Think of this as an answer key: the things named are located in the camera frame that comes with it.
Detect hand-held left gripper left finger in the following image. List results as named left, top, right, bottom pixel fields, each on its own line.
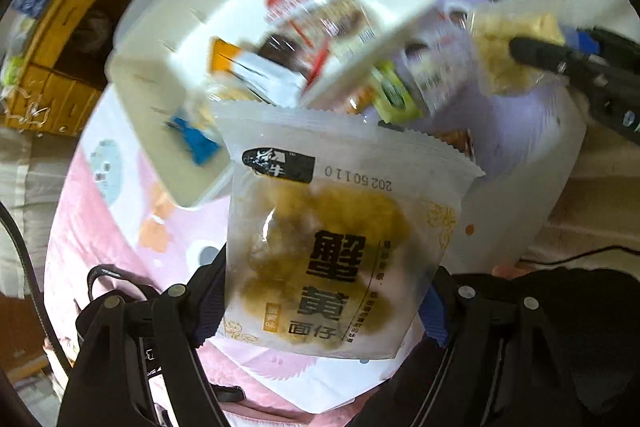
left=56, top=246, right=228, bottom=427

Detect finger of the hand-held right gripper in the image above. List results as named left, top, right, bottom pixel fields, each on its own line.
left=560, top=26, right=617, bottom=58
left=509, top=36, right=601, bottom=78

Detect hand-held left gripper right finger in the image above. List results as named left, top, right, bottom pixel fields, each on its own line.
left=422, top=277, right=596, bottom=427

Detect clear yellow cracker packet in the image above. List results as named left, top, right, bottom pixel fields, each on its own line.
left=462, top=2, right=568, bottom=95

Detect translucent yellow noodle snack packet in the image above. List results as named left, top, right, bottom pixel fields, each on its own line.
left=214, top=101, right=487, bottom=362

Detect white storage box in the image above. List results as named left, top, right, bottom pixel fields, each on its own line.
left=106, top=0, right=441, bottom=208

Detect white and red snack packet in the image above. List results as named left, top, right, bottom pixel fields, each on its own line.
left=257, top=0, right=373, bottom=58

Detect cartoon face printed tablecloth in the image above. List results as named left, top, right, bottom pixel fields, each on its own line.
left=45, top=0, right=588, bottom=413

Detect clear packet with purple print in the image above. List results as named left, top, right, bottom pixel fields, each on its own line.
left=402, top=34, right=478, bottom=112

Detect pink bed sheet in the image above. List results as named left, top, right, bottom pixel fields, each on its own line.
left=215, top=387, right=371, bottom=427

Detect green snack packet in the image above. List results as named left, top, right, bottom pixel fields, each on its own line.
left=370, top=61, right=428, bottom=124

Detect blue candy wrapper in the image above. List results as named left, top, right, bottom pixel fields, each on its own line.
left=164, top=114, right=223, bottom=166

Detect yellow oat bar packet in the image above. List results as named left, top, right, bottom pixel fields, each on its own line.
left=207, top=36, right=307, bottom=105

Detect brown chocolate snack packet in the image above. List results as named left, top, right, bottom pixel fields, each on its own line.
left=257, top=24, right=361, bottom=80

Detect wooden desk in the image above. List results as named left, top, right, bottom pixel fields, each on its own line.
left=0, top=0, right=166, bottom=138

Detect thin black cable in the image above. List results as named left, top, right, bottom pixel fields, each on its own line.
left=517, top=246, right=640, bottom=266

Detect black strap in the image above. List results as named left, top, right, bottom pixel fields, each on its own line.
left=0, top=202, right=68, bottom=380

